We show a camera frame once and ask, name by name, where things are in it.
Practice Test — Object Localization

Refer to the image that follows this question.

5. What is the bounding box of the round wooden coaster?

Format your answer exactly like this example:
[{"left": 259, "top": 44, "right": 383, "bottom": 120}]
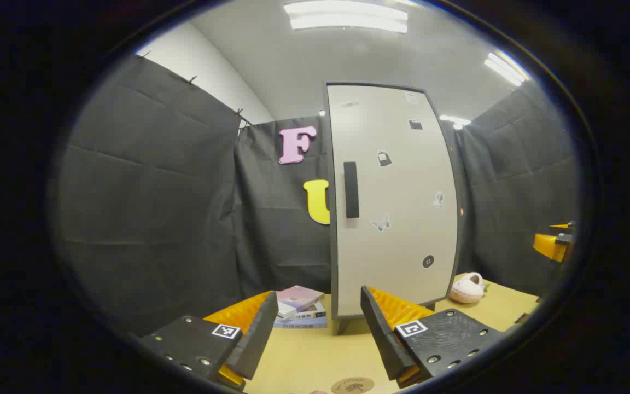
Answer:
[{"left": 331, "top": 376, "right": 375, "bottom": 394}]

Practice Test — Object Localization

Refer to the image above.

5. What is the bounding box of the white cabinet door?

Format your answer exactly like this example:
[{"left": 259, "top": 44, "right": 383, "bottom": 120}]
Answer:
[{"left": 326, "top": 83, "right": 459, "bottom": 319}]

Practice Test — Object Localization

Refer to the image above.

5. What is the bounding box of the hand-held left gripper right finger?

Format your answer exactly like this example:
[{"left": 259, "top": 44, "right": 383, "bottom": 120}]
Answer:
[{"left": 360, "top": 285, "right": 505, "bottom": 390}]

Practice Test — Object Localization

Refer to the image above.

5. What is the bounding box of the blue book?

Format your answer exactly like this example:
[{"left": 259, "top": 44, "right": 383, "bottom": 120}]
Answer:
[{"left": 273, "top": 315, "right": 328, "bottom": 329}]

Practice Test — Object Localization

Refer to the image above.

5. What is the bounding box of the white book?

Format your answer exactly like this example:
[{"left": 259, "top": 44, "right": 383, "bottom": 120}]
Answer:
[{"left": 277, "top": 301, "right": 326, "bottom": 321}]

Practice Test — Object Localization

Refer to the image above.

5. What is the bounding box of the black backdrop cloth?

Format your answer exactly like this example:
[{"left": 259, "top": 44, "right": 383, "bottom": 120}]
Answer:
[{"left": 52, "top": 52, "right": 581, "bottom": 337}]

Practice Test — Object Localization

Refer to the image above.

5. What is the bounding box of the pink book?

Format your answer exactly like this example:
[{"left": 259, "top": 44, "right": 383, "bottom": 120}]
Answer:
[{"left": 276, "top": 285, "right": 325, "bottom": 314}]

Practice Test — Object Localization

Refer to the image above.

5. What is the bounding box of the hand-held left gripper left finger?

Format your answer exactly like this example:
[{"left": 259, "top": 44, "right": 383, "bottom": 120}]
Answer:
[{"left": 139, "top": 290, "right": 280, "bottom": 391}]

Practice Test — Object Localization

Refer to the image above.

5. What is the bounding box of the black cabinet door handle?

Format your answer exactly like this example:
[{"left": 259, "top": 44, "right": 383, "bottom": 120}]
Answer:
[{"left": 343, "top": 161, "right": 360, "bottom": 219}]

